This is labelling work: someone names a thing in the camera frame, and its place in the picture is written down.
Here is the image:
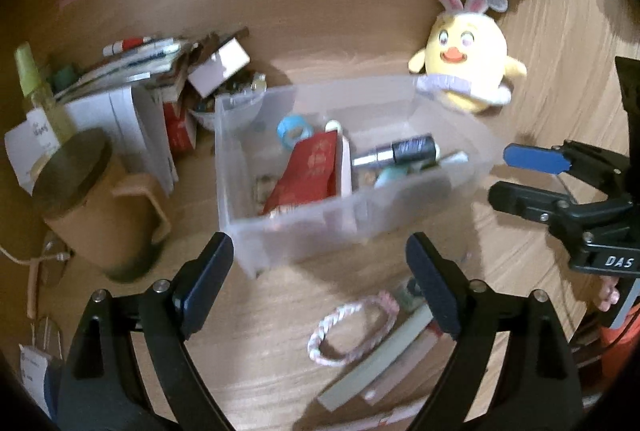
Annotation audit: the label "clear plastic storage bin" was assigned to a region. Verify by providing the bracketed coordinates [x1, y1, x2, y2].
[215, 76, 502, 276]

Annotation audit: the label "white cable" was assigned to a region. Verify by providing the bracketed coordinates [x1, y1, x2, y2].
[0, 245, 72, 267]

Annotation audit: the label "black silver lipstick tube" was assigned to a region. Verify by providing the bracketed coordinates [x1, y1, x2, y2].
[352, 134, 440, 170]

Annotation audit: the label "white pen with red band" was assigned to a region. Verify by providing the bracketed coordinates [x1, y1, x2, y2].
[318, 397, 427, 431]

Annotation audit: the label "green spray bottle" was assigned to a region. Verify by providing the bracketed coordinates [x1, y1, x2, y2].
[14, 42, 74, 154]

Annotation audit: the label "small red box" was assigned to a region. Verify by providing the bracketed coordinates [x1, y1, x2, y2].
[163, 102, 196, 157]

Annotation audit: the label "pink white braided bracelet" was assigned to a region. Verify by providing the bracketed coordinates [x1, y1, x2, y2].
[305, 290, 402, 368]

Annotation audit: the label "person's right hand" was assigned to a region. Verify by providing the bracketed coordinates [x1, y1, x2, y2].
[593, 276, 620, 312]

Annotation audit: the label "white tape roll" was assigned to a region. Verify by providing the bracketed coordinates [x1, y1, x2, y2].
[324, 119, 343, 134]

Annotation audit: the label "blue white charger box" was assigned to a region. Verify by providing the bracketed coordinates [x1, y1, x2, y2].
[20, 344, 61, 420]

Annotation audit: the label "red white marker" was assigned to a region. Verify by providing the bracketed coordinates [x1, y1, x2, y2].
[102, 36, 153, 57]

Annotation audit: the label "pale green cream tube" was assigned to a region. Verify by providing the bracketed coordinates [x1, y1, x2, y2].
[318, 303, 433, 411]

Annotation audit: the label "yellow chick bunny plush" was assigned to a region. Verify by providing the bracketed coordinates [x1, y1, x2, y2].
[408, 0, 527, 113]

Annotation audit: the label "white bowl with trinkets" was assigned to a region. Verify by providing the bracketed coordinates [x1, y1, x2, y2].
[189, 80, 267, 132]

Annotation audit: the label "small white cardboard box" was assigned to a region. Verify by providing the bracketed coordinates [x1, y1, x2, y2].
[188, 38, 250, 98]

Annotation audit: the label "white paper box stack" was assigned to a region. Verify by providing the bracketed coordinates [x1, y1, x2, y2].
[4, 86, 178, 194]

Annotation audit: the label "red tea packet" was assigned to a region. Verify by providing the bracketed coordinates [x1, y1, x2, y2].
[262, 131, 337, 215]

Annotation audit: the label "eyeglasses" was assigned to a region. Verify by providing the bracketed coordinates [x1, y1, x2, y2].
[27, 231, 73, 357]

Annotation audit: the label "blue washi tape roll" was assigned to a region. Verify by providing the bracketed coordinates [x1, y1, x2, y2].
[277, 114, 314, 150]

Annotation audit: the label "tan mug with lid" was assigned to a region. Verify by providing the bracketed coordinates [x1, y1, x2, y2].
[32, 128, 171, 283]

